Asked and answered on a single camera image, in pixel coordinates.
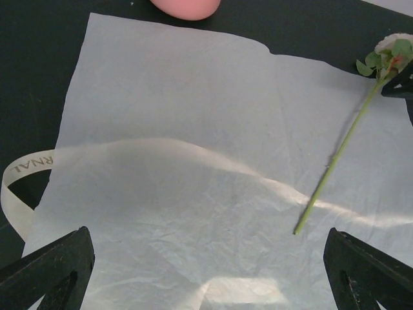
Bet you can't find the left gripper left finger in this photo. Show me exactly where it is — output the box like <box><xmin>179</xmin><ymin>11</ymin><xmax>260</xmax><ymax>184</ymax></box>
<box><xmin>1</xmin><ymin>226</ymin><xmax>95</xmax><ymax>309</ymax></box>

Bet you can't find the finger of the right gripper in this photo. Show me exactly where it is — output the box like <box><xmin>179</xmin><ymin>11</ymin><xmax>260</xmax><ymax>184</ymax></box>
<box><xmin>381</xmin><ymin>63</ymin><xmax>413</xmax><ymax>98</ymax></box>

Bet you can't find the cream rosebud flower stem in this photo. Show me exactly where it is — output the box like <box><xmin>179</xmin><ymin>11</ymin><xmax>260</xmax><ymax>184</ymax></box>
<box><xmin>293</xmin><ymin>33</ymin><xmax>412</xmax><ymax>235</ymax></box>

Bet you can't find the white flower bouquet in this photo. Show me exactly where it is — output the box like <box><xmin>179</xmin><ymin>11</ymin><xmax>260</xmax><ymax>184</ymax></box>
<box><xmin>24</xmin><ymin>14</ymin><xmax>412</xmax><ymax>309</ymax></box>

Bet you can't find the pink cylindrical vase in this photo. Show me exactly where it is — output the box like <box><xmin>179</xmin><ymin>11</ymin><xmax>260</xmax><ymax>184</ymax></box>
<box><xmin>150</xmin><ymin>0</ymin><xmax>221</xmax><ymax>21</ymax></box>

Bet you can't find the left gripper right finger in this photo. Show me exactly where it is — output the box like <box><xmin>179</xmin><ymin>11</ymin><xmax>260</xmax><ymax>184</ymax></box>
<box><xmin>323</xmin><ymin>228</ymin><xmax>412</xmax><ymax>309</ymax></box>

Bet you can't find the cream printed ribbon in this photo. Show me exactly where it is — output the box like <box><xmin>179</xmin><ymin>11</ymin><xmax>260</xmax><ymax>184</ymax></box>
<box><xmin>1</xmin><ymin>138</ymin><xmax>412</xmax><ymax>241</ymax></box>

